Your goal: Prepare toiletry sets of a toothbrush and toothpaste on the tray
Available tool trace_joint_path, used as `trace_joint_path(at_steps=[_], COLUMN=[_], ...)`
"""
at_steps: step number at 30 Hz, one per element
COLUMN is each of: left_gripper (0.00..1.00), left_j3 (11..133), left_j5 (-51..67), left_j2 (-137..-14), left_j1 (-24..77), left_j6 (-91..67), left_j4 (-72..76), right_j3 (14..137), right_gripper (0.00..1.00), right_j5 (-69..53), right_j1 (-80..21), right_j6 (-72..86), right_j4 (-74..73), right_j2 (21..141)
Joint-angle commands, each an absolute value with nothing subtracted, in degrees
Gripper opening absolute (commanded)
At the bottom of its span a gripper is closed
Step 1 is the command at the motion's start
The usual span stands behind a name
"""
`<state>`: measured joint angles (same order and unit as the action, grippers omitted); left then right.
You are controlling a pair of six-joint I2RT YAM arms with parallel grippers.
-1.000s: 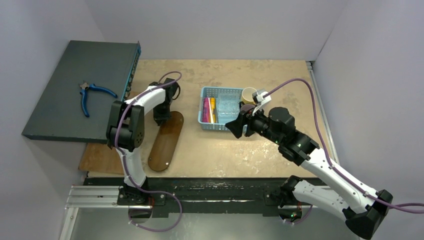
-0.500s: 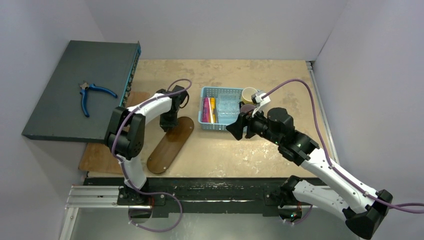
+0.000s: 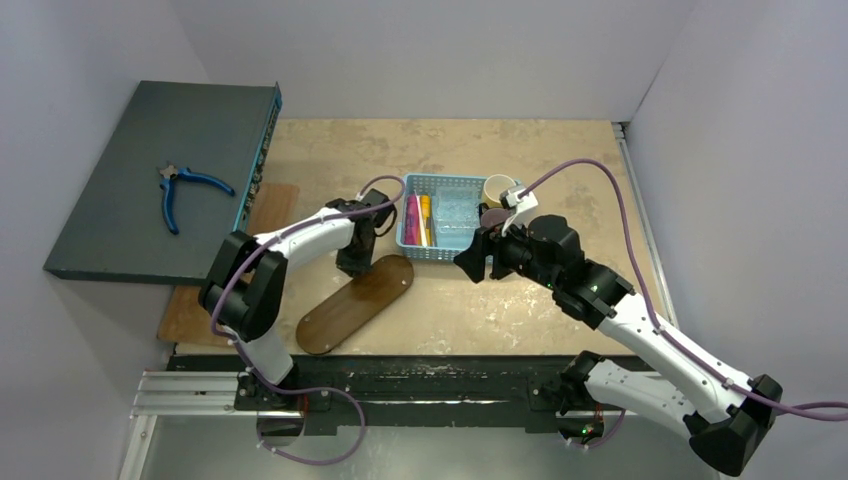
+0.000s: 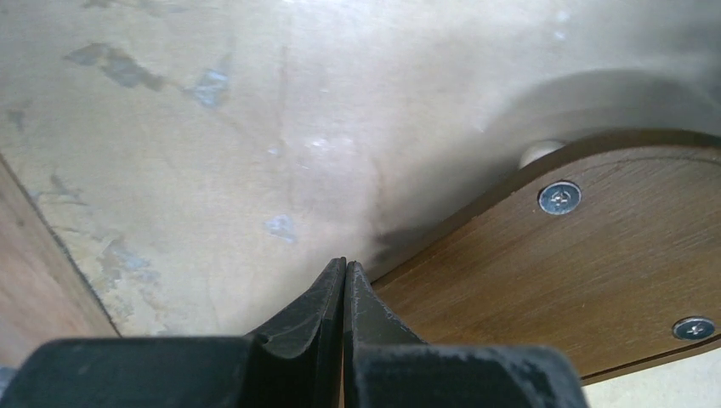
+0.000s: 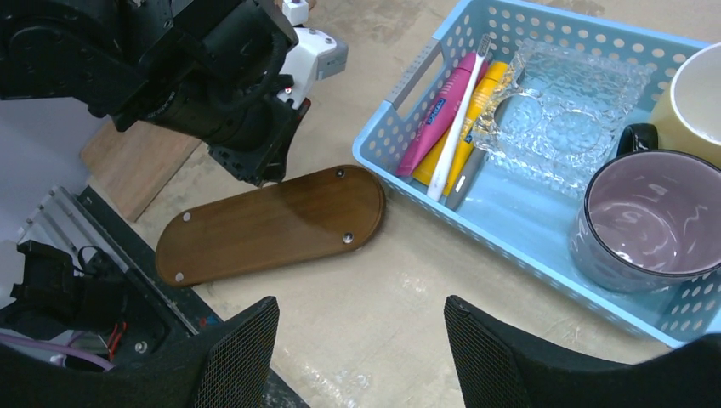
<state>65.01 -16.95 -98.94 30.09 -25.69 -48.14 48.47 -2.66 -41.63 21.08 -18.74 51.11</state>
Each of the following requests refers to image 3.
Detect dark wooden oval tray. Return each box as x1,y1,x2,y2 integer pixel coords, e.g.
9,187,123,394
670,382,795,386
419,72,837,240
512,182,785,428
295,255,414,355

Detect purple mug with black handle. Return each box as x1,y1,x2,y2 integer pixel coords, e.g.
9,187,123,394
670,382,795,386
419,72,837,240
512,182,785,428
478,203,511,229

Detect light blue perforated plastic basket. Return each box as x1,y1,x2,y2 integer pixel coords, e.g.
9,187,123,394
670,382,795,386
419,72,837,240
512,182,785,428
395,173,487,262

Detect yellow ceramic mug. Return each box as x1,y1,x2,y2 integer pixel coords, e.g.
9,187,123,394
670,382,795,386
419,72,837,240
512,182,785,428
481,174,517,208

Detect clear textured glass dish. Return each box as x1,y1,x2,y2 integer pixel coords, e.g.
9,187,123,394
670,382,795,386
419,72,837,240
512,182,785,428
434,186,480,245

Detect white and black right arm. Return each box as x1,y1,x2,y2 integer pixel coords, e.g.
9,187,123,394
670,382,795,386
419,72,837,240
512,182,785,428
453,215,783,477

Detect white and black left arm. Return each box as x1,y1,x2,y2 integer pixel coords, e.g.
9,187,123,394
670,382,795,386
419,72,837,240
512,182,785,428
198,189,413,409

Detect white toothbrush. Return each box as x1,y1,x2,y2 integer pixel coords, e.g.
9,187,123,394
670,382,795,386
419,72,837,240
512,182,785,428
415,194,429,247

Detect pink toothpaste tube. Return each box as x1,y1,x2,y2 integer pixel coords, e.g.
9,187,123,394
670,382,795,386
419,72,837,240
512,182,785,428
404,194,421,246

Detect yellow toothpaste tube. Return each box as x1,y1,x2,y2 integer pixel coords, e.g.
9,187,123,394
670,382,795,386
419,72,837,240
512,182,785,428
422,195,434,247

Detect light wooden board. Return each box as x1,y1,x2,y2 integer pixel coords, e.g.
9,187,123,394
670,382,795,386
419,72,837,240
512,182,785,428
157,183,300,355

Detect dark grey box blue edge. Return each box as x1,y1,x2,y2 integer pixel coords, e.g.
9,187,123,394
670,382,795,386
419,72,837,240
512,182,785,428
44,80,283,285

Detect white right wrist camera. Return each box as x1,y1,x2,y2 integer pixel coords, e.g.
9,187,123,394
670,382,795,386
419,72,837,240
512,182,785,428
500,184,539,236

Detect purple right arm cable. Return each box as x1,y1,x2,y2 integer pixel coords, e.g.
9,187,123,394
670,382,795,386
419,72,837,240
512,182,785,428
519,158,848,423

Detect blue handled pliers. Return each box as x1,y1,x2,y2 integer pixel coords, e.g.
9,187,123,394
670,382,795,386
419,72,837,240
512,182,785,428
157,163,236,236

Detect aluminium extrusion rail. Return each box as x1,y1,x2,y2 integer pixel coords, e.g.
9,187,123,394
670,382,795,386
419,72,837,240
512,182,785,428
132,371,238,416

